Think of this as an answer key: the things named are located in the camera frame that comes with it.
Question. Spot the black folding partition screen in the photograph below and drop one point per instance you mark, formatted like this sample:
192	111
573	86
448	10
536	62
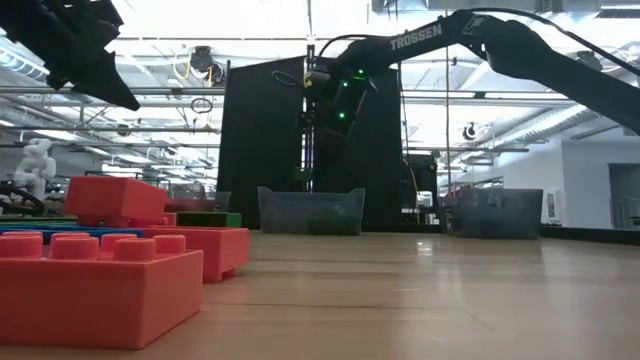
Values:
260	150

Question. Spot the white standing appliance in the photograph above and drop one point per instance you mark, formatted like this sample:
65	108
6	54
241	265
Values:
552	207

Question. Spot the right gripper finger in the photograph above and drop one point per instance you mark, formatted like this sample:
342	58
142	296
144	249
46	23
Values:
307	147
329	160

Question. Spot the black hanging hook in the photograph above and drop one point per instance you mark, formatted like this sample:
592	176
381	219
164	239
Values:
469	132

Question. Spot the long orange toy brick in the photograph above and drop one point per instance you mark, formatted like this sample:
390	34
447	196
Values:
220	250
100	300

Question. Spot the black equipment cabinet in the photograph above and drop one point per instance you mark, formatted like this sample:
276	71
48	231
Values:
420	180

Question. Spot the curved green toy brick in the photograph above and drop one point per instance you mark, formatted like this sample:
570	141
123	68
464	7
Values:
332	222

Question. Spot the long blue toy brick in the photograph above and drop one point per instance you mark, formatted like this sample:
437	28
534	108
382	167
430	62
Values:
100	232

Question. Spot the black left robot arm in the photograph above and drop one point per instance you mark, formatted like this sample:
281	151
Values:
12	15

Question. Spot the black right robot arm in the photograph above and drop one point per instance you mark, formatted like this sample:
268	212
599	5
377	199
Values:
550	65

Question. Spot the black curved tube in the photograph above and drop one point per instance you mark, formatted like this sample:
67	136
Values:
32	202

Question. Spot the clear grey plastic bin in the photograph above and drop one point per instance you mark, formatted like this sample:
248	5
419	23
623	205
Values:
220	197
290	210
500	212

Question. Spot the white robot figure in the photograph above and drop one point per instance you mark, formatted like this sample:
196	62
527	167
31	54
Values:
35	165

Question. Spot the black ceiling-hung device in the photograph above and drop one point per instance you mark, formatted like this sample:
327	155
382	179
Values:
592	59
205	62

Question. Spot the small green toy brick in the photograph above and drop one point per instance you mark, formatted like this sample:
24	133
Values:
302	174

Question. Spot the small orange toy brick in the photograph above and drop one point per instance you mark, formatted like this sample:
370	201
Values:
115	200

